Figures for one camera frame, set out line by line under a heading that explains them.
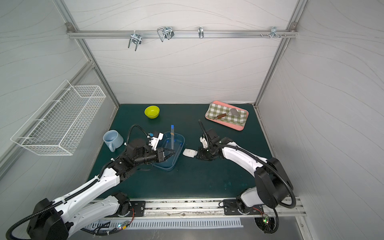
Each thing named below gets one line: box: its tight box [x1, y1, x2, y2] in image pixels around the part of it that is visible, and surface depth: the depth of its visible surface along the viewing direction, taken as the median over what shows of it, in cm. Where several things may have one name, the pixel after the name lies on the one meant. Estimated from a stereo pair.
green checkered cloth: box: [206, 103, 248, 126], surface depth 117 cm
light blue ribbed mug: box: [103, 129, 124, 152], surface depth 95 cm
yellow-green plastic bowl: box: [144, 105, 160, 119], surface depth 114 cm
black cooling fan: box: [254, 215, 279, 234], surface depth 73 cm
